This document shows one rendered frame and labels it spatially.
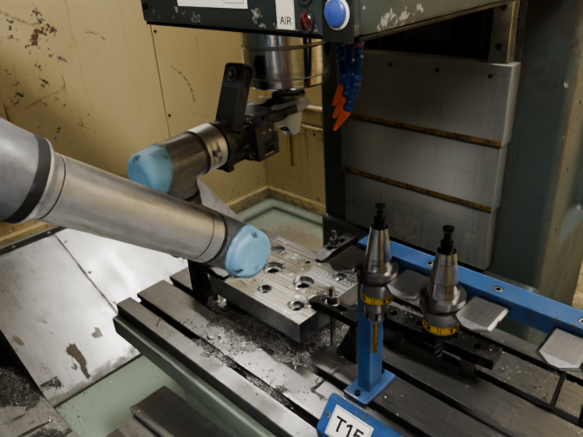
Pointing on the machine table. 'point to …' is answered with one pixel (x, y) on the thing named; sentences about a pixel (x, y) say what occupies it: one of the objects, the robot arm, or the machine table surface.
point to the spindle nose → (285, 61)
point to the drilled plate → (279, 319)
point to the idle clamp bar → (401, 325)
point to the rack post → (368, 362)
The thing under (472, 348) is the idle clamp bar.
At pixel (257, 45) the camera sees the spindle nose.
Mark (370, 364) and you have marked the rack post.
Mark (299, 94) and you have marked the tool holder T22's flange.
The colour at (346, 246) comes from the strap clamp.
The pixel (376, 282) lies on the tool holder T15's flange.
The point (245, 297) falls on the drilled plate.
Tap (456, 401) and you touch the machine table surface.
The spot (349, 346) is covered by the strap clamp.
